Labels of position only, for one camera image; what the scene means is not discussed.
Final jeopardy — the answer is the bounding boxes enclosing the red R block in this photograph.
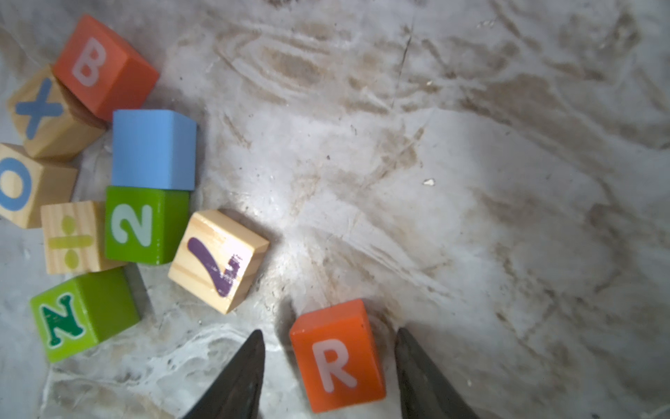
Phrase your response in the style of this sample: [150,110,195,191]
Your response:
[290,300,387,414]

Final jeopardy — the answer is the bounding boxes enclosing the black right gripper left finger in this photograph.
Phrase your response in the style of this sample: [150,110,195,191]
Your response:
[184,330,265,419]

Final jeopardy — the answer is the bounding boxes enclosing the wooden yellow plus block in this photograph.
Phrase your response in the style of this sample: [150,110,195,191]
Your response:
[40,201,126,275]

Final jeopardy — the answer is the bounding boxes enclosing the wooden O block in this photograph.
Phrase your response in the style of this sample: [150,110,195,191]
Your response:
[1,143,79,229]

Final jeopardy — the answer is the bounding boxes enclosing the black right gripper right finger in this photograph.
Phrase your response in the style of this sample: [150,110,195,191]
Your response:
[394,328,480,419]

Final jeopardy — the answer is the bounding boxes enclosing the red B block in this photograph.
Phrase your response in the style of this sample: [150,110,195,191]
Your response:
[52,15,160,122]

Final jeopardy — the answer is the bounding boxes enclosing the green N block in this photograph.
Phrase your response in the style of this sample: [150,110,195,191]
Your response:
[30,267,140,363]

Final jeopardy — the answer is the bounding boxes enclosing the light blue block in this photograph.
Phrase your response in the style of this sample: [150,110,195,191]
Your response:
[111,109,197,191]

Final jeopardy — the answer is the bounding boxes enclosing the wooden 7 block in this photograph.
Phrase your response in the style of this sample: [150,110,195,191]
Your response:
[169,209,270,314]

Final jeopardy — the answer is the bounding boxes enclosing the wooden X block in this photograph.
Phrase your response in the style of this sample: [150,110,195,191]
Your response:
[7,65,107,162]

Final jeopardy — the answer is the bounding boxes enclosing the green 2 block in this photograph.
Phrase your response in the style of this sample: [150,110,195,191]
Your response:
[104,186,190,265]

